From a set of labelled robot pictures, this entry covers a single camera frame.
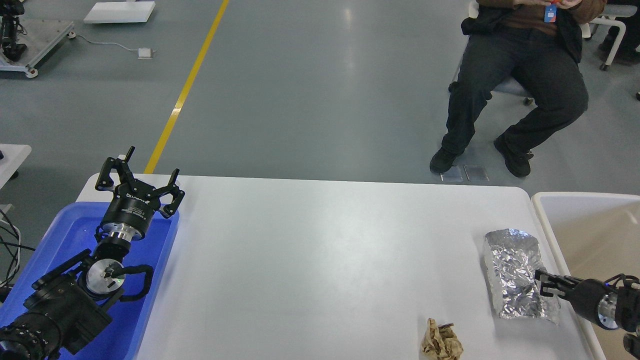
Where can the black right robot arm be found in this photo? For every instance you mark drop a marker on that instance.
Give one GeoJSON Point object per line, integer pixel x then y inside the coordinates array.
{"type": "Point", "coordinates": [628, 310]}

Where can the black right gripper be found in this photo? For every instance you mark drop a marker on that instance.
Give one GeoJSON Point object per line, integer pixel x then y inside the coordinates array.
{"type": "Point", "coordinates": [591, 299]}

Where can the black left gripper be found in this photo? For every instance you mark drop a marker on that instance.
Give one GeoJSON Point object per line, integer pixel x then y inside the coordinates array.
{"type": "Point", "coordinates": [127, 210]}

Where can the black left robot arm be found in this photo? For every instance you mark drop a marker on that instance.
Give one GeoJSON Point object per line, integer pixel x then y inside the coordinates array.
{"type": "Point", "coordinates": [69, 305]}

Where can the silver foil bag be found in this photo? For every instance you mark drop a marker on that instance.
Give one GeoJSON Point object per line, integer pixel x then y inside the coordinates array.
{"type": "Point", "coordinates": [511, 258]}

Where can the right metal floor plate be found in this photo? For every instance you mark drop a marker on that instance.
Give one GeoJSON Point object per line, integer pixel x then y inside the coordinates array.
{"type": "Point", "coordinates": [476, 173]}

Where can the white flat board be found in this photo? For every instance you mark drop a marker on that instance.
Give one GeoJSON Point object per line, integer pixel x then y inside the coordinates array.
{"type": "Point", "coordinates": [120, 12]}

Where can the beige plastic bin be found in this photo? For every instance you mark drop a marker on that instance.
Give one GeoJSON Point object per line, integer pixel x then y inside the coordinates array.
{"type": "Point", "coordinates": [593, 236]}

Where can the crumpled brown paper ball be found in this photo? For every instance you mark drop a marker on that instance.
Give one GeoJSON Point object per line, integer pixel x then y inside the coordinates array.
{"type": "Point", "coordinates": [440, 342]}

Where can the white side table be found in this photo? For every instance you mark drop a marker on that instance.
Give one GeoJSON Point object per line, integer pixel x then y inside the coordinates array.
{"type": "Point", "coordinates": [13, 156]}

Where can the seated person in black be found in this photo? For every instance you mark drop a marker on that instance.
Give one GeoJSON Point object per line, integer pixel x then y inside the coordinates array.
{"type": "Point", "coordinates": [510, 38]}

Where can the metal floor plate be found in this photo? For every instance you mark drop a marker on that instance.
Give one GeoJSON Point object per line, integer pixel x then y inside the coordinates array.
{"type": "Point", "coordinates": [453, 175]}
{"type": "Point", "coordinates": [476, 173]}

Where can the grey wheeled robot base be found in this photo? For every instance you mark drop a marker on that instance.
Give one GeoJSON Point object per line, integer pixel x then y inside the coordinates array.
{"type": "Point", "coordinates": [24, 43]}

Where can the blue id badge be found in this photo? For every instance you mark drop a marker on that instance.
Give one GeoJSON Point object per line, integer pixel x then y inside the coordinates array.
{"type": "Point", "coordinates": [550, 14]}

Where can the left metal floor plate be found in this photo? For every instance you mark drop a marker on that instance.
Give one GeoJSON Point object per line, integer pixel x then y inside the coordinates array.
{"type": "Point", "coordinates": [453, 175]}

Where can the white power adapter with cable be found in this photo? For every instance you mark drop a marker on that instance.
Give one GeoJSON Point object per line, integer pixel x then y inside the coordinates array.
{"type": "Point", "coordinates": [142, 53]}

